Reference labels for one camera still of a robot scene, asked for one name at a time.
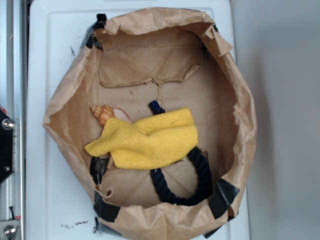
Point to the yellow cloth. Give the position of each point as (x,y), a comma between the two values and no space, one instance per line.
(149,143)

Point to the orange spiral seashell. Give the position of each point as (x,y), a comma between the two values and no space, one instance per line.
(104,112)

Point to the brown paper lined bin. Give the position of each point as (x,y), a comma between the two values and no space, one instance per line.
(177,57)

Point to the black bracket with bolts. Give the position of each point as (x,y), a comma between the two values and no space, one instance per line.
(7,126)

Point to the aluminium frame rail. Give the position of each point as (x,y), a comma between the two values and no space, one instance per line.
(13,71)

